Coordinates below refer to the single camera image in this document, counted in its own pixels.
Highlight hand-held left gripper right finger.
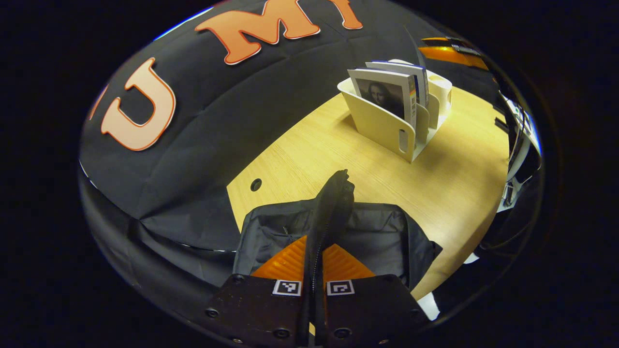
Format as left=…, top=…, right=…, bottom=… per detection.
left=317, top=169, right=430, bottom=348

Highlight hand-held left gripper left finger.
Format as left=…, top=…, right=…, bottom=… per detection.
left=205, top=169, right=345, bottom=348

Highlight black schoolbag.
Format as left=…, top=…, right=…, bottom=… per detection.
left=232, top=199, right=443, bottom=303

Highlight white desktop bookshelf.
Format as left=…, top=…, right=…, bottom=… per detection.
left=337, top=59, right=453, bottom=164

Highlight white equipment stand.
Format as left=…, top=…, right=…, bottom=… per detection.
left=493, top=92, right=544, bottom=213

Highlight black backdrop cloth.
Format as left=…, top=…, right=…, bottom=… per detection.
left=79, top=0, right=501, bottom=322

